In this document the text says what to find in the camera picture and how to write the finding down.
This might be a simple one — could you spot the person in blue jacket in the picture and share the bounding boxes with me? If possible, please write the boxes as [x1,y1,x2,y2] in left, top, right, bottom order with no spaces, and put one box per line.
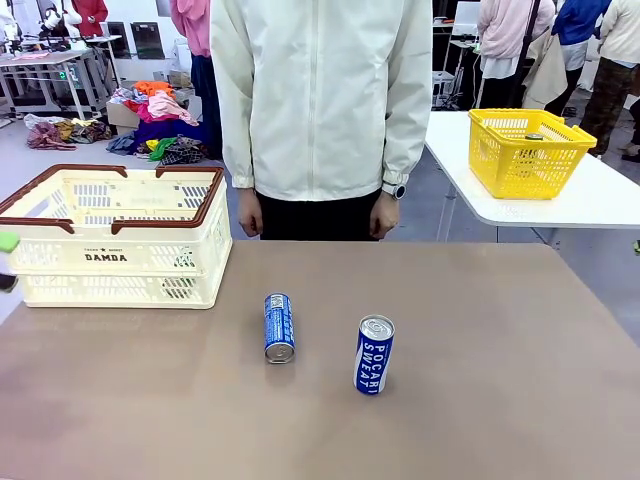
[544,0,614,117]

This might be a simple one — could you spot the person in red top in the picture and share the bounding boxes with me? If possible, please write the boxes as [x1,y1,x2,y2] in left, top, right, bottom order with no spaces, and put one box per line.
[69,0,109,39]

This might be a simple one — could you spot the green cloth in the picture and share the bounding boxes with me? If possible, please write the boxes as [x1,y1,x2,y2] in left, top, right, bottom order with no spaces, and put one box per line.
[147,137,179,162]

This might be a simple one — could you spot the cream plastic shopping basket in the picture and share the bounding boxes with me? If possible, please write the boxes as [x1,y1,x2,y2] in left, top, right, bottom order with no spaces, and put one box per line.
[0,167,235,310]

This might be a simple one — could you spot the pink cloth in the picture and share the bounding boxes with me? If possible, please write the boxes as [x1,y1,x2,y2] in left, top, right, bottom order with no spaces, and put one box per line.
[137,92,199,127]

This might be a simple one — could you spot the black framed panel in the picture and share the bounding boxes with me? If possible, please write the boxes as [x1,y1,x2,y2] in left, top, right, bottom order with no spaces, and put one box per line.
[130,21,167,61]
[106,21,132,61]

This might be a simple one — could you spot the person in pale pink sweater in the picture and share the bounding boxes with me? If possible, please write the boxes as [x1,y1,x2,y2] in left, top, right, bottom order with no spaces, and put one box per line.
[477,0,556,111]

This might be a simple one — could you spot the white side table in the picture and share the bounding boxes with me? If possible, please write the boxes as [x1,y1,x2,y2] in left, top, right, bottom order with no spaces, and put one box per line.
[423,110,640,244]

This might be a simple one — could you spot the dark blue cloth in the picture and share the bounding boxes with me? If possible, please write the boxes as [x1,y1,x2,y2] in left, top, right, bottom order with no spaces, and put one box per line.
[130,117,207,151]

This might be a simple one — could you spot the person in camouflage trousers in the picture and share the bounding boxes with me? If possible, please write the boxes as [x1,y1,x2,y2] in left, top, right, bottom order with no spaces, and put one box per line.
[579,0,640,157]

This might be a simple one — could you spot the cardboard box of clothes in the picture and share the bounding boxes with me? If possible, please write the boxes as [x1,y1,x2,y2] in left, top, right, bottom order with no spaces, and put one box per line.
[105,97,201,137]

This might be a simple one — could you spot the silver-topped can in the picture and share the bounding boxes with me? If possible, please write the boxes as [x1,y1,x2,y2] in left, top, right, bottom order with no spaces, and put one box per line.
[514,132,551,176]

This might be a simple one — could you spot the person in pink hoodie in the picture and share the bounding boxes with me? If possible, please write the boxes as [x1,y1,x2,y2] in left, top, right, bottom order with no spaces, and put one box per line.
[169,0,224,161]

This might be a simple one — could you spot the blue can small print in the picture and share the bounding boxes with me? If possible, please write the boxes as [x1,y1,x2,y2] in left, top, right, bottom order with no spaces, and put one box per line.
[263,292,297,365]

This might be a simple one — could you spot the mixed clothes pile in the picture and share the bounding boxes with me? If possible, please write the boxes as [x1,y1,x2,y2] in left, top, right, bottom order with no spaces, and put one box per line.
[24,113,114,151]

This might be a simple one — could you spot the person's right hand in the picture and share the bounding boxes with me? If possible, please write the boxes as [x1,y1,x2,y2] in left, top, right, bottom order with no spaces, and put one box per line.
[237,191,265,237]

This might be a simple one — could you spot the blue Pocari Sweat can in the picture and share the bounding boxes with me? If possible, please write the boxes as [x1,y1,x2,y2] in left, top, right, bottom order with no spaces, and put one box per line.
[352,314,396,396]

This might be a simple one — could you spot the checked dark cloth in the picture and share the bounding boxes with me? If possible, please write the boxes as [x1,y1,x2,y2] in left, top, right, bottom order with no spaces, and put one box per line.
[159,137,209,167]

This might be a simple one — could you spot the brown basket handle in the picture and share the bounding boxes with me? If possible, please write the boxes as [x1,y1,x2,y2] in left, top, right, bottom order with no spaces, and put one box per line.
[0,163,129,235]
[109,165,226,236]

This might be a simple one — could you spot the white computer tower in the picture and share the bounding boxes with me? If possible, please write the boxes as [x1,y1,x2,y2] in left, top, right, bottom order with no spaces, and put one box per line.
[432,69,457,109]

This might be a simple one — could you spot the person's left hand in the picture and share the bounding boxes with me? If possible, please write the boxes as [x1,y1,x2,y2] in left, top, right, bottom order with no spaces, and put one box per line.
[369,192,403,239]

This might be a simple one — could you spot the person's black trousers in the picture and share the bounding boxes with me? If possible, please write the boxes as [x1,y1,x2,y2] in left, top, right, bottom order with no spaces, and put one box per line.
[254,188,384,242]

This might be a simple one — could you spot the yellow plastic basket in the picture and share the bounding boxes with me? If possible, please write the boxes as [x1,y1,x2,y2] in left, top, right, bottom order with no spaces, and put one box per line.
[467,107,599,200]

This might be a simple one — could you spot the grey metal table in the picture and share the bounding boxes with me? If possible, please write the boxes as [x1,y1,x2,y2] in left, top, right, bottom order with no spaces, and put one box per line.
[0,47,120,120]

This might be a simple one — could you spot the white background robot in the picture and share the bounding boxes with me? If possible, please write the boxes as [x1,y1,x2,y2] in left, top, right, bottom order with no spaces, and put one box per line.
[37,0,89,51]

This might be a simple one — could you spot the orange cloth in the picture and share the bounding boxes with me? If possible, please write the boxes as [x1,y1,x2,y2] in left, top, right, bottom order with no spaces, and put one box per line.
[133,79,176,101]

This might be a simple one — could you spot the person's white jacket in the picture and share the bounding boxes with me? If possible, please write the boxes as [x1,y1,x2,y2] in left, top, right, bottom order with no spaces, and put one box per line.
[209,0,434,203]

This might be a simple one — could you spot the beige hanging coat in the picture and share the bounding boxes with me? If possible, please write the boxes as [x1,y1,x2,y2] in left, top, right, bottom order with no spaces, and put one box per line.
[522,29,569,111]

